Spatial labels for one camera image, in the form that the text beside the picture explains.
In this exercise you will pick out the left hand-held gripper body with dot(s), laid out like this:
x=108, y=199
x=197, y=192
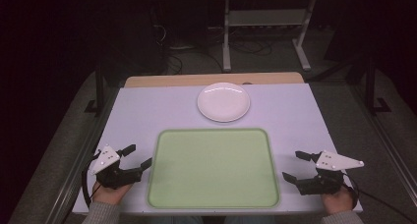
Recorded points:
x=105, y=159

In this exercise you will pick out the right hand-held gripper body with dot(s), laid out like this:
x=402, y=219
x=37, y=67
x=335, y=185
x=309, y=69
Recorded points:
x=331, y=161

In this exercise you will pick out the person's left hand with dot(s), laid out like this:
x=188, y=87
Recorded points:
x=108, y=194

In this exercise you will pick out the person's right hand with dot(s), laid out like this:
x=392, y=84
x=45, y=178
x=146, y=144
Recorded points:
x=337, y=201

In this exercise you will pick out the person's right leg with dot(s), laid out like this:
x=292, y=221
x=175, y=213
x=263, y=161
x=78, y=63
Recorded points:
x=250, y=220

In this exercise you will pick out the person's leg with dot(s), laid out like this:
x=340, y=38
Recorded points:
x=183, y=220
x=250, y=220

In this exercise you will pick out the black metal stand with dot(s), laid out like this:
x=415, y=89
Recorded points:
x=371, y=86
x=99, y=89

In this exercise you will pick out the green tray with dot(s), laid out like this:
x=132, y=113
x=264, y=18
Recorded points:
x=213, y=169

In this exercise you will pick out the person's left leg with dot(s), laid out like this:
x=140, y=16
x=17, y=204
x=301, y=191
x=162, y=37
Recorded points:
x=183, y=220

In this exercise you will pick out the white round plate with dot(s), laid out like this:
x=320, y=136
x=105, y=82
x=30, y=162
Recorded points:
x=223, y=101

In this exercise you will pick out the wooden table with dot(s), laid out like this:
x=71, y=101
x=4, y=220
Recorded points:
x=213, y=79

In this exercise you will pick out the aluminium rail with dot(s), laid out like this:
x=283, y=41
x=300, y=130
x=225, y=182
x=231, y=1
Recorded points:
x=77, y=171
x=390, y=145

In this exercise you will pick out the white metal table frame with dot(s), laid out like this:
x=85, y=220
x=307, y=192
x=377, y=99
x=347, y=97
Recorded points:
x=226, y=37

